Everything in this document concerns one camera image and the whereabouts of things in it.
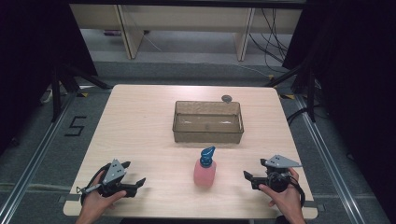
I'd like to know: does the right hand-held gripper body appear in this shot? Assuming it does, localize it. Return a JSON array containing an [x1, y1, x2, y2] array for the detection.
[[250, 154, 303, 193]]

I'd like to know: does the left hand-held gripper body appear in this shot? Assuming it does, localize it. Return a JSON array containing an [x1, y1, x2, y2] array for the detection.
[[77, 159, 138, 199]]

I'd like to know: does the pink bottle with blue pump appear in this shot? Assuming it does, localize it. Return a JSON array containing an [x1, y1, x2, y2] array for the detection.
[[192, 146, 218, 189]]

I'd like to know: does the clear brown plastic bin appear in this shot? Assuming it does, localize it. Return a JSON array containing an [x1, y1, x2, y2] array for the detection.
[[172, 100, 245, 145]]

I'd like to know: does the person's right hand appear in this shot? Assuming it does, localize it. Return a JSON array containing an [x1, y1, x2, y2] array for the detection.
[[258, 167, 304, 218]]

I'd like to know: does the person's left hand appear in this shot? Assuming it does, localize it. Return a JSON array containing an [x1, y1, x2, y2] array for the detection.
[[76, 170, 128, 220]]

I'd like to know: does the black metal stand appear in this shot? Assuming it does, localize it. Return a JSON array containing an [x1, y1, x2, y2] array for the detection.
[[263, 60, 318, 124], [49, 60, 114, 123]]

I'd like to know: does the dark curtain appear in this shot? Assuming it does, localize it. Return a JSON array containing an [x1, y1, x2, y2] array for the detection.
[[0, 0, 99, 157], [281, 0, 396, 218]]

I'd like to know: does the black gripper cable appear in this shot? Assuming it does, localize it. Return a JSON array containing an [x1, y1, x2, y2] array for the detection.
[[289, 175, 307, 209], [79, 163, 110, 207]]

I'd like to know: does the metal floor rail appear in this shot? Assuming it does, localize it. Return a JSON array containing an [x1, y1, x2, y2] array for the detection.
[[293, 94, 366, 224], [0, 92, 79, 224]]

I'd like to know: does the black floor cable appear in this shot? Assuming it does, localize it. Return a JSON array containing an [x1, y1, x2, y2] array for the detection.
[[286, 105, 316, 126]]

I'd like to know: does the thin white floor cable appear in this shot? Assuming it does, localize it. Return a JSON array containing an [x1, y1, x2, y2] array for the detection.
[[230, 62, 273, 78]]

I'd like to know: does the white coiled cable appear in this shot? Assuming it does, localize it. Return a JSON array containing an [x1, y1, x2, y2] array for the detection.
[[39, 88, 54, 105]]

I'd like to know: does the bundle of black cables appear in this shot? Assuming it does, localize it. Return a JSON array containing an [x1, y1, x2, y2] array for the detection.
[[247, 7, 290, 65]]

